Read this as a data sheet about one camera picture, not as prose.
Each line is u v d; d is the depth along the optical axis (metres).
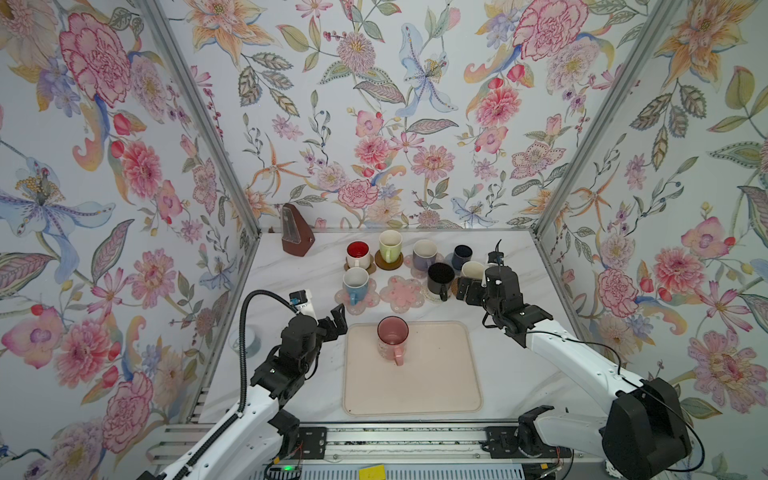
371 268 1.10
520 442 0.68
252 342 0.86
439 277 0.95
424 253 1.10
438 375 0.88
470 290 0.77
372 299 1.01
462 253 1.04
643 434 0.40
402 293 1.04
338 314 0.73
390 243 1.05
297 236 1.09
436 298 0.99
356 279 1.00
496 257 0.73
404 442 0.76
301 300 0.68
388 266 1.10
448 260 1.10
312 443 0.74
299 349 0.59
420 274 1.06
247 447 0.57
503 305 0.63
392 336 0.88
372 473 0.68
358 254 1.06
